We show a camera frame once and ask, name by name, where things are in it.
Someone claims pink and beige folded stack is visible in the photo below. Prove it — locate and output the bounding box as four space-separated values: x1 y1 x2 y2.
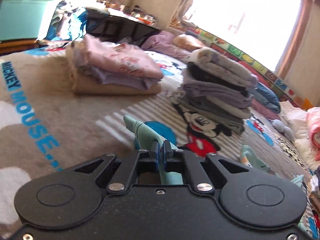
66 34 164 95

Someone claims dark cluttered desk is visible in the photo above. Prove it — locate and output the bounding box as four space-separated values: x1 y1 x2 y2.
86 8 161 44

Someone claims grey plush toy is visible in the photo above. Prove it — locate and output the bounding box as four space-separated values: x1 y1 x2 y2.
271 119 295 142

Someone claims blue folded quilt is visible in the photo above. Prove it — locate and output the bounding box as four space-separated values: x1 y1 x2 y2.
249 82 281 114

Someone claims colourful alphabet foam mat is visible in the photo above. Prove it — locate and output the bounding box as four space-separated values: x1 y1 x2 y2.
185 27 313 110

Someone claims Mickey Mouse grey bed blanket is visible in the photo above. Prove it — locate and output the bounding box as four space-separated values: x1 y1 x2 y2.
1 50 310 238

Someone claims grey and purple folded stack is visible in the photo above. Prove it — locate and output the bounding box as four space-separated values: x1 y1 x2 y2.
168 48 258 134

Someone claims teal plastic storage box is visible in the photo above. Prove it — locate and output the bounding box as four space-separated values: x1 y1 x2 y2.
0 0 57 41

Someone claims mint lion print garment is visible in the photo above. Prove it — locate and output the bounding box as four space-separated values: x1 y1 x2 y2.
123 115 278 185

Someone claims pink folded quilt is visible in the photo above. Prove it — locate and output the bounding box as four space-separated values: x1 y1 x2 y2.
251 98 280 120

